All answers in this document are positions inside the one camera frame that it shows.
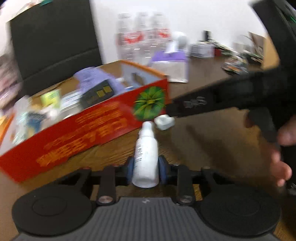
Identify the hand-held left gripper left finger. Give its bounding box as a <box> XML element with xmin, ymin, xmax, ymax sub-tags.
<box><xmin>57</xmin><ymin>156</ymin><xmax>135</xmax><ymax>207</ymax></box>

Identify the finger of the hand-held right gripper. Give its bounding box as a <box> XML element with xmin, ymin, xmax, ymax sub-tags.
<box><xmin>165</xmin><ymin>98</ymin><xmax>185</xmax><ymax>118</ymax></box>

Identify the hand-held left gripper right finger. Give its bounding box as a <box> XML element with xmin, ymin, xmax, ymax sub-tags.
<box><xmin>158</xmin><ymin>155</ymin><xmax>234</xmax><ymax>207</ymax></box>

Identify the white plastic device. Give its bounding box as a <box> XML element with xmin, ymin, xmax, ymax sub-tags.
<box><xmin>154</xmin><ymin>115</ymin><xmax>175</xmax><ymax>131</ymax></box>

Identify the white plastic bottle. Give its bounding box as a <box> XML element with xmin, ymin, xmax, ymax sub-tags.
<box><xmin>132</xmin><ymin>121</ymin><xmax>160</xmax><ymax>189</ymax></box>

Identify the red cardboard box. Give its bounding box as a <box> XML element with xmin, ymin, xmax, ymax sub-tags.
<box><xmin>0</xmin><ymin>60</ymin><xmax>171</xmax><ymax>183</ymax></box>

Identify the dark blue charger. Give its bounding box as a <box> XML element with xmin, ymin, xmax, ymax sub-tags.
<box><xmin>80</xmin><ymin>80</ymin><xmax>116</xmax><ymax>108</ymax></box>

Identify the purple knitted cloth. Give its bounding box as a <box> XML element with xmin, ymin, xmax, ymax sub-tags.
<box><xmin>74</xmin><ymin>67</ymin><xmax>126</xmax><ymax>95</ymax></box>

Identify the green small box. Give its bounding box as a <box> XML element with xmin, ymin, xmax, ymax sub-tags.
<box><xmin>40</xmin><ymin>90</ymin><xmax>62</xmax><ymax>108</ymax></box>

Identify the clear plastic bag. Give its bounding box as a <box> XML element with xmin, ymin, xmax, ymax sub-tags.
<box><xmin>13</xmin><ymin>96</ymin><xmax>33</xmax><ymax>144</ymax></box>

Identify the person's right hand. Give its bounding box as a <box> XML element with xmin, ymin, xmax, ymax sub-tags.
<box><xmin>260</xmin><ymin>120</ymin><xmax>296</xmax><ymax>188</ymax></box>

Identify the colourful snack packet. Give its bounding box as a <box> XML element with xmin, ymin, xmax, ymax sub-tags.
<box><xmin>222</xmin><ymin>57</ymin><xmax>249</xmax><ymax>75</ymax></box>

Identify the purple tissue pack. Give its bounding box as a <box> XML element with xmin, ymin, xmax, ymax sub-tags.
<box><xmin>148</xmin><ymin>50</ymin><xmax>189</xmax><ymax>83</ymax></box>

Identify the dark small box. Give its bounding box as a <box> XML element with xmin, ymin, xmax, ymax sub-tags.
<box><xmin>214</xmin><ymin>45</ymin><xmax>234</xmax><ymax>56</ymax></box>

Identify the clear plastic box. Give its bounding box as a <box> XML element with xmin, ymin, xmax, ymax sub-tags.
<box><xmin>190</xmin><ymin>43</ymin><xmax>215</xmax><ymax>58</ymax></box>

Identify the white round speaker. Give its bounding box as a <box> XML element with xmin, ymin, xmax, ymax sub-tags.
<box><xmin>172</xmin><ymin>31</ymin><xmax>189</xmax><ymax>50</ymax></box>

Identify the black chair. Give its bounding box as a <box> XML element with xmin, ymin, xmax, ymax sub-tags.
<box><xmin>6</xmin><ymin>0</ymin><xmax>103</xmax><ymax>91</ymax></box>

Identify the purple ceramic vase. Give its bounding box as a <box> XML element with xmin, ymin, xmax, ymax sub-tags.
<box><xmin>0</xmin><ymin>53</ymin><xmax>23</xmax><ymax>109</ymax></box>

